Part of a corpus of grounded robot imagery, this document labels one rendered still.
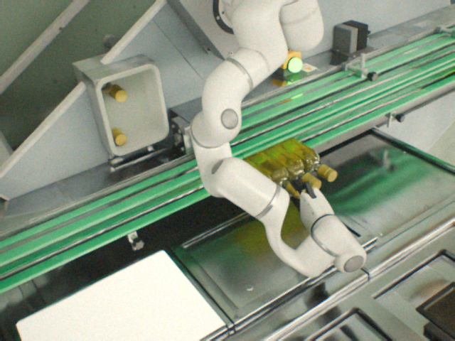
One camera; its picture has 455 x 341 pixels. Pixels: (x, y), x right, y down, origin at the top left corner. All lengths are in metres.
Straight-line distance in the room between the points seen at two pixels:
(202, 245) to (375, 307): 0.47
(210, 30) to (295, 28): 0.31
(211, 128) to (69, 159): 0.56
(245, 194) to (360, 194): 0.68
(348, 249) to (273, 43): 0.47
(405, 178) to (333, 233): 0.67
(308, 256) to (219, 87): 0.41
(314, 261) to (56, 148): 0.74
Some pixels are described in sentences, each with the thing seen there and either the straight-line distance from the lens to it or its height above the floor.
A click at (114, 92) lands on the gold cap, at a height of 0.80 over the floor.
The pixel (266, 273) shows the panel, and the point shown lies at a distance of 1.29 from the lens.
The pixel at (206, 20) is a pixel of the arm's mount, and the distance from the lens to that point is 1.34.
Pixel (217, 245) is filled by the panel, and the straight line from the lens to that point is 1.38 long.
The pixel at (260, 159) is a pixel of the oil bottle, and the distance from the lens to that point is 1.43.
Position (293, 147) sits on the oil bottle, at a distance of 1.47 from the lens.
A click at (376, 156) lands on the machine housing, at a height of 1.01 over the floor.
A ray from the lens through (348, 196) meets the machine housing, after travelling 1.60.
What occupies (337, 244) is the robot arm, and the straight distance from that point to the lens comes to 1.08.
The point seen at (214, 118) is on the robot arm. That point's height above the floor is 1.23.
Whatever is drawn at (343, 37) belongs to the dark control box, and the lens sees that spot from 1.77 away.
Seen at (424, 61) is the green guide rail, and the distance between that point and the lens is 1.97.
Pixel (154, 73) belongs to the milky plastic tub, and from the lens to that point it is 1.33.
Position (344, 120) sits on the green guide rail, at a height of 0.91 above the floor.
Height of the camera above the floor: 1.96
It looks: 45 degrees down
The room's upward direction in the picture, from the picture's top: 128 degrees clockwise
